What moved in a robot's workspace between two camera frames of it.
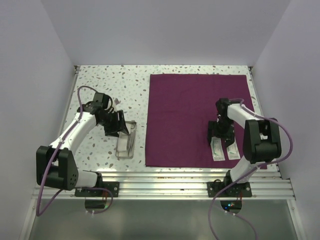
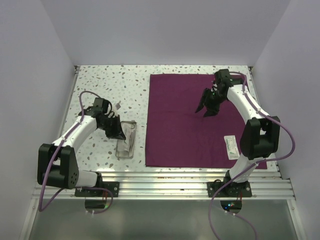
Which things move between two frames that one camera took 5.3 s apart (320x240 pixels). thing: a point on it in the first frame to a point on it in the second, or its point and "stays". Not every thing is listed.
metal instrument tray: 126,143 stays
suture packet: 217,149 to 123,148
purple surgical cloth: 179,107 stays
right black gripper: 230,135 to 212,110
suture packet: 233,151 stays
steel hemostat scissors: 132,130 stays
